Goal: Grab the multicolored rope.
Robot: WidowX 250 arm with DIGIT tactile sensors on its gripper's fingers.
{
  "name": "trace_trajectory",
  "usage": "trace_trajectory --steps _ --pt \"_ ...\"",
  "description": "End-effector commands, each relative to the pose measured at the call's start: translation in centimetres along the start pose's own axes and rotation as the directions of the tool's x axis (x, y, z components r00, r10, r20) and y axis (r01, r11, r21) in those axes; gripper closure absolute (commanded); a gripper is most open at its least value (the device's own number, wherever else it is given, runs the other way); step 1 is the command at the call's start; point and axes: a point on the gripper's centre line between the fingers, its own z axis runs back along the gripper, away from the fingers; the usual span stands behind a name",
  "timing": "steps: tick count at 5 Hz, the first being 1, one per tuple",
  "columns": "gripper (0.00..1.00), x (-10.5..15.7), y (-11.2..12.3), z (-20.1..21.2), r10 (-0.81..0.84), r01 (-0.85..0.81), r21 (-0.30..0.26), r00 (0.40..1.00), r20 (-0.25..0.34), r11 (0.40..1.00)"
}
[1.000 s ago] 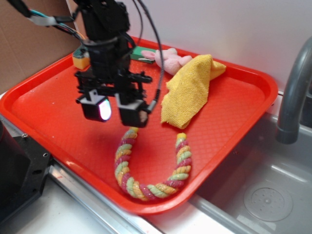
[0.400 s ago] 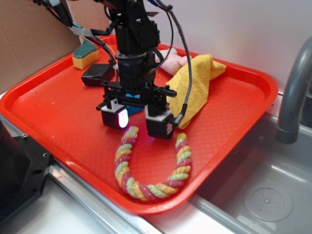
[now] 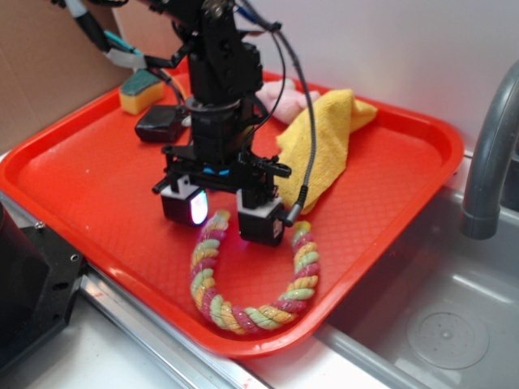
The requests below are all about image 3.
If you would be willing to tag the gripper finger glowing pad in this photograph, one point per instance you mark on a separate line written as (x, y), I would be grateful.
(260, 224)
(187, 205)

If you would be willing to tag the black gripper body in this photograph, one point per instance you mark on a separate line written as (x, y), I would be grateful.
(220, 155)

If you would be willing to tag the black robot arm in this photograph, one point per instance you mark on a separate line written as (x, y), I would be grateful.
(225, 73)

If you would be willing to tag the black leather wallet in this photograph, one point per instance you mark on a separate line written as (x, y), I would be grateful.
(161, 124)

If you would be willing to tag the pink plush bunny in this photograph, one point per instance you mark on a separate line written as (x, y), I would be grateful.
(282, 100)

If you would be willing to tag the yellow green sponge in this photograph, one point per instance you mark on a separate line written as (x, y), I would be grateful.
(140, 91)

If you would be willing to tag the yellow cloth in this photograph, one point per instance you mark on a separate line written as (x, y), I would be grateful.
(338, 114)

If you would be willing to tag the brown cardboard panel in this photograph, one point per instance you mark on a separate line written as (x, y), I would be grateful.
(49, 68)

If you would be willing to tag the stainless steel sink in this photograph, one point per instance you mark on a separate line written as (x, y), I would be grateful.
(438, 310)

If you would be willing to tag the grey sink faucet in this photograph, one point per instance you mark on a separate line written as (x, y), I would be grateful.
(492, 181)

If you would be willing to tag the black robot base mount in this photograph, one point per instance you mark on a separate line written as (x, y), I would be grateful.
(40, 275)

